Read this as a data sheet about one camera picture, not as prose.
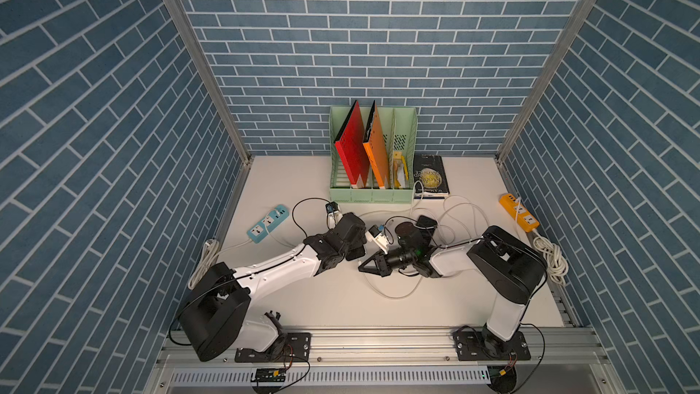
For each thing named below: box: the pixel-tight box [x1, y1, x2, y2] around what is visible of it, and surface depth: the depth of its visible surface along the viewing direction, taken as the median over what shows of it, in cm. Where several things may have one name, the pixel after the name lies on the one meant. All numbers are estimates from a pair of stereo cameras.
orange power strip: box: [498, 193, 541, 233], surface depth 100 cm
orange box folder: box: [362, 100, 389, 189], surface depth 91 cm
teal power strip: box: [246, 204, 290, 244], surface depth 98 cm
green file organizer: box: [329, 105, 419, 205], surface depth 107 cm
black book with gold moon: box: [412, 154, 451, 199], surface depth 114 cm
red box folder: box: [333, 99, 371, 187], surface depth 90 cm
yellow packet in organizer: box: [392, 150, 410, 189], surface depth 114 cm
